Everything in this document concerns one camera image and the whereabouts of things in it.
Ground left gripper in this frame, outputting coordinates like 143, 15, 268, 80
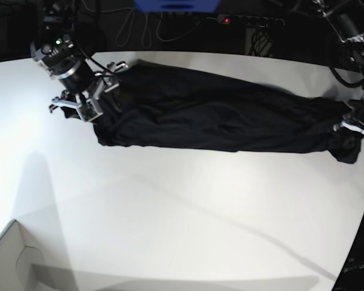
333, 99, 364, 135

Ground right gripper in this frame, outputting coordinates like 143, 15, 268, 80
49, 61, 129, 112

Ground black t-shirt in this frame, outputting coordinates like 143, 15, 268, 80
93, 61, 363, 164

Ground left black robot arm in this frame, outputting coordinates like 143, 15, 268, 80
314, 1, 364, 135

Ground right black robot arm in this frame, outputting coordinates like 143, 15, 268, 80
30, 1, 128, 121

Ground blue plastic bin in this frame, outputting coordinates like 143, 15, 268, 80
135, 0, 220, 13

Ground black power strip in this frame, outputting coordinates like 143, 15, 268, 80
217, 14, 285, 28

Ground white cardboard box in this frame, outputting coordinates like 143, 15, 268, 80
0, 219, 79, 291

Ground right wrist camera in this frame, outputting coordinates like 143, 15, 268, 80
76, 102, 103, 122

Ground grey cables on floor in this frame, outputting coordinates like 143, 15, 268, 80
87, 0, 207, 48

